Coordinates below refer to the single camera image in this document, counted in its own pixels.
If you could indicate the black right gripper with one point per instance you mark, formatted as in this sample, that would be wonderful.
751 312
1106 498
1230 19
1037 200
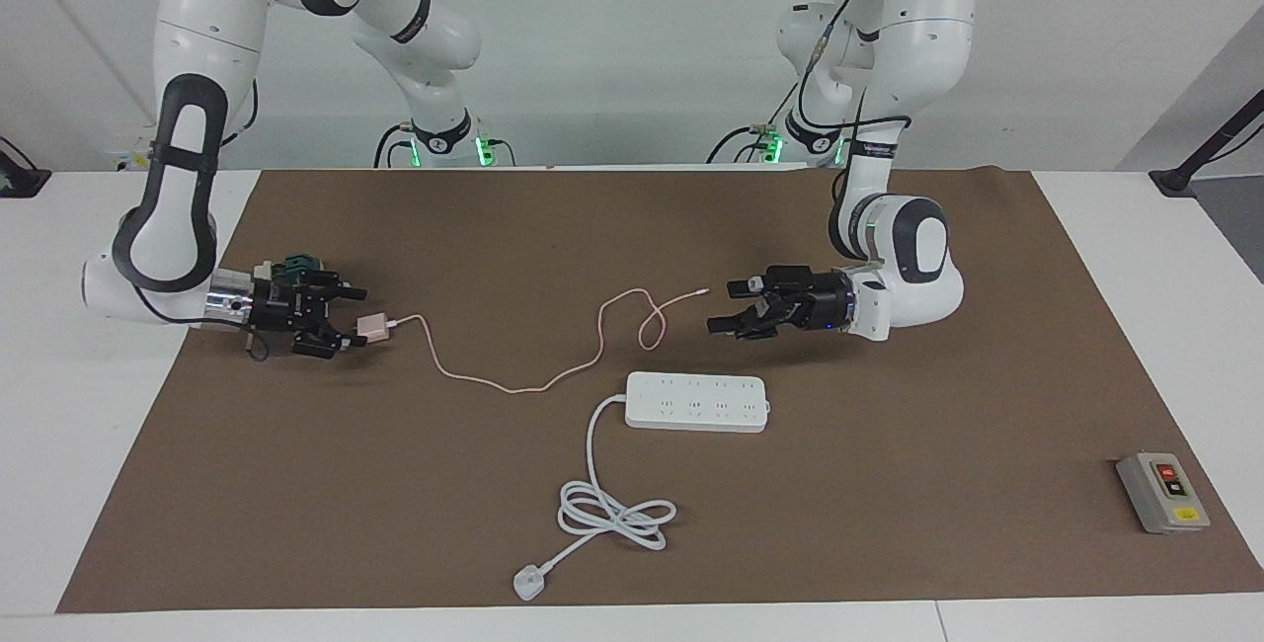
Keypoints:
286 306

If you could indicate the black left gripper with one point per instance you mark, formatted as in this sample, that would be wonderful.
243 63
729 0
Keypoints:
805 301

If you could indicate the pink charger adapter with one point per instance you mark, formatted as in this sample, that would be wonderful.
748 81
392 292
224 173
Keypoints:
373 328

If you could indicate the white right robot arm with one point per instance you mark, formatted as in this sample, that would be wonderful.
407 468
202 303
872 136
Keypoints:
188 30

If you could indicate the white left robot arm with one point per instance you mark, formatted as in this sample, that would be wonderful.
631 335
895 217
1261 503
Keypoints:
918 30

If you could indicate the white power strip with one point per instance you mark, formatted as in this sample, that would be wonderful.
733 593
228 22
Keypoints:
696 395

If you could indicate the brown table mat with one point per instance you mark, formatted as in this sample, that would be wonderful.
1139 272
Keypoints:
395 504

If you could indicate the white box with yellow labels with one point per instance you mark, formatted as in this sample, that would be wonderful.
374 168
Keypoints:
126 163

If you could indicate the black clamp object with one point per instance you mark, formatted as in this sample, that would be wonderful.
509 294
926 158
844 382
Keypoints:
20 183

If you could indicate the black stand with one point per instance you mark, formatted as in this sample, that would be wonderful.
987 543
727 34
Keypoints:
1175 178

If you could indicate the green knife switch block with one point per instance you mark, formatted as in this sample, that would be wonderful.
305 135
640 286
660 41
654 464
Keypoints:
296 262

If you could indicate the grey on-off switch box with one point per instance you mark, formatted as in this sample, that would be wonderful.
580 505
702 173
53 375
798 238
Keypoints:
1160 494

